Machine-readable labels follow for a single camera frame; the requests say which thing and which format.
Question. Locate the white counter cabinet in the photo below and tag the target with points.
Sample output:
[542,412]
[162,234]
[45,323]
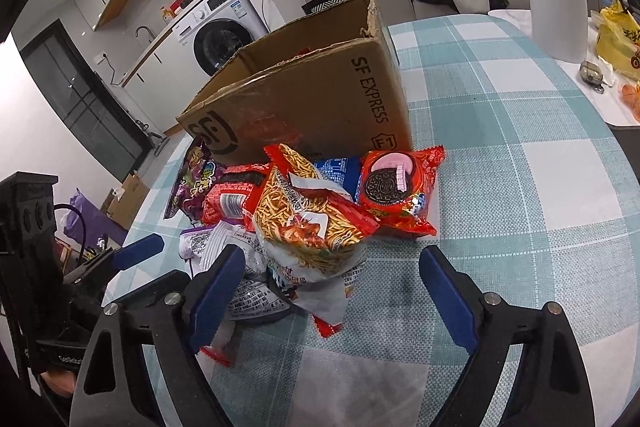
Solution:
[160,77]

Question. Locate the red yellow noodle snack packet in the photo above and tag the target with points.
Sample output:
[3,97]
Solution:
[300,217]

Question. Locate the dark floor tool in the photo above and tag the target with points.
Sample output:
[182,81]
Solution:
[150,132]

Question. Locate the blue snack packet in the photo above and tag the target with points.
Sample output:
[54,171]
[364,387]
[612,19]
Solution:
[340,172]

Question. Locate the striped black white mat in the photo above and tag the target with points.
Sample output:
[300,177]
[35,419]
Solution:
[330,2]

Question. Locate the white purple snack packet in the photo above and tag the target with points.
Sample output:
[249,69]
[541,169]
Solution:
[197,242]

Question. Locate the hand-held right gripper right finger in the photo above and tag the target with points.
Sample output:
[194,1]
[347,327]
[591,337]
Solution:
[450,302]

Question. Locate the purple candy packet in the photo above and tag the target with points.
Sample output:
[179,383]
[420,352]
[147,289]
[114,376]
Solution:
[192,179]

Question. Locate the white red snack packet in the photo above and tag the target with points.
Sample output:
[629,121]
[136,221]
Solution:
[320,294]

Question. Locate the orange fruit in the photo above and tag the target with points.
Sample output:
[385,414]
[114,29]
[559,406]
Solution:
[631,96]

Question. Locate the red packet with black panel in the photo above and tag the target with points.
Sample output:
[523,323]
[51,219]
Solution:
[227,202]

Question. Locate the teal checked tablecloth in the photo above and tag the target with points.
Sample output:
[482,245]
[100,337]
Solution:
[500,207]

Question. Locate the white table mat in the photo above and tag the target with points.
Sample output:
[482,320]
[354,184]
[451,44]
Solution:
[600,104]

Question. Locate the purple bag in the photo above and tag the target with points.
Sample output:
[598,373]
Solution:
[85,217]

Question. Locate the curved sink faucet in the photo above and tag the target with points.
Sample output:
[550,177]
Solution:
[145,32]

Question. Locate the person's left hand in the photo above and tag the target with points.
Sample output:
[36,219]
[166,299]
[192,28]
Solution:
[57,382]

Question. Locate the yellow bottle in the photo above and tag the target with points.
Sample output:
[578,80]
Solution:
[165,13]

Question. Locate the small cardboard box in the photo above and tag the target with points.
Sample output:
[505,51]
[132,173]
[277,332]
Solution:
[125,202]

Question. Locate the black glass door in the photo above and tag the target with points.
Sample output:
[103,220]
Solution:
[75,97]

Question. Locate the white packet with red edges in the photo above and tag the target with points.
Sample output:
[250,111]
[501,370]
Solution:
[252,302]

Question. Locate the yellow plastic bag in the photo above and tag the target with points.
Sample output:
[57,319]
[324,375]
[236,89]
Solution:
[617,42]

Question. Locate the white washing machine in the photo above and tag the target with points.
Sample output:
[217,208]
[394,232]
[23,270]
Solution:
[220,37]

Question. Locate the white tall appliance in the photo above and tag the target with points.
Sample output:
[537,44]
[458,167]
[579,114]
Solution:
[555,7]

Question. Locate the red cookie packet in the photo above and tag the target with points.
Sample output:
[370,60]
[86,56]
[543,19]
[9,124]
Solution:
[395,192]

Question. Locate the red counter item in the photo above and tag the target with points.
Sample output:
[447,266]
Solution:
[178,4]

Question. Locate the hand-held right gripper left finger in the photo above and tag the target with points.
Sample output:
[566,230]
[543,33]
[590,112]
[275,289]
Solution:
[215,299]

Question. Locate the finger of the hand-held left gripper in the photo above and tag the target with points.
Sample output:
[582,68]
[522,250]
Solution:
[140,249]

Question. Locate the brown cardboard box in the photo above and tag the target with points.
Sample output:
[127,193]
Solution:
[310,107]

